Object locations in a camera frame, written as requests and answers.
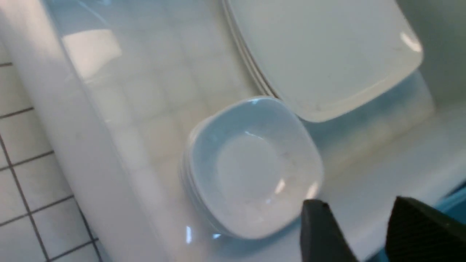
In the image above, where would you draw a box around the stack of white plates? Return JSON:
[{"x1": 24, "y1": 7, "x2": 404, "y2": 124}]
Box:
[{"x1": 221, "y1": 0, "x2": 424, "y2": 123}]

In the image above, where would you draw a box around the checkered white tablecloth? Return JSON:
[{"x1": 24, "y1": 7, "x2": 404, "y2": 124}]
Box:
[{"x1": 0, "y1": 45, "x2": 111, "y2": 262}]

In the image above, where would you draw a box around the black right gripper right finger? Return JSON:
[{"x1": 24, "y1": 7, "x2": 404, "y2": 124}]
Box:
[{"x1": 385, "y1": 196, "x2": 466, "y2": 262}]

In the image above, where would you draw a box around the teal plastic bin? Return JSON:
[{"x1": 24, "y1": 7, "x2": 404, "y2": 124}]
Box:
[{"x1": 364, "y1": 184, "x2": 466, "y2": 262}]

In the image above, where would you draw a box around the stack of white dishes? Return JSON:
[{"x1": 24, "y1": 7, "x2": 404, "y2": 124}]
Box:
[{"x1": 178, "y1": 96, "x2": 324, "y2": 240}]

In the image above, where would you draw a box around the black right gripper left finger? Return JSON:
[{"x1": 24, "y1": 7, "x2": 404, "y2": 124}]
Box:
[{"x1": 300, "y1": 199, "x2": 358, "y2": 262}]

